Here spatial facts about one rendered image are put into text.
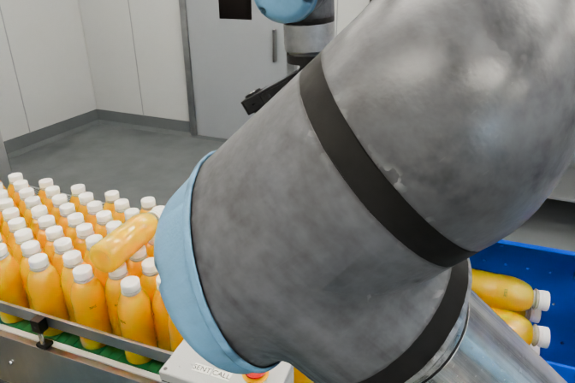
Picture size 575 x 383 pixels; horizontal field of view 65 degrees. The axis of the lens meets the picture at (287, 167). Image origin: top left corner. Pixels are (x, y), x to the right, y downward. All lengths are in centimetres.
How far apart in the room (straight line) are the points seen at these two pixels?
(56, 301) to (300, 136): 107
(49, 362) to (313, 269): 111
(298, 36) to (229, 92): 413
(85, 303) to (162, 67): 429
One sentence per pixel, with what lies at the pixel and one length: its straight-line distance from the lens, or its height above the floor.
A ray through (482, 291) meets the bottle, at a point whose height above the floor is 112.
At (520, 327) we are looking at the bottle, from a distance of 99.
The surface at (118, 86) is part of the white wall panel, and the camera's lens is 570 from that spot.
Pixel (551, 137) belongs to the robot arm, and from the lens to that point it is 18.
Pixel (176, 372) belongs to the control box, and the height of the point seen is 110.
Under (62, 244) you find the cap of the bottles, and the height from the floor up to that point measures 110.
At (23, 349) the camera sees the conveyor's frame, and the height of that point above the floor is 88.
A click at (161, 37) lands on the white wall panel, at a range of 516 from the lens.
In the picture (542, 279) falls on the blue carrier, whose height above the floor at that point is 110.
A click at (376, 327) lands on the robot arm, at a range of 22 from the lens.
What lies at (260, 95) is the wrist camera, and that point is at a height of 152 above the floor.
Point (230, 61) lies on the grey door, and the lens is 469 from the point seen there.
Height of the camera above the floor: 170
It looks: 24 degrees down
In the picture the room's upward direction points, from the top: straight up
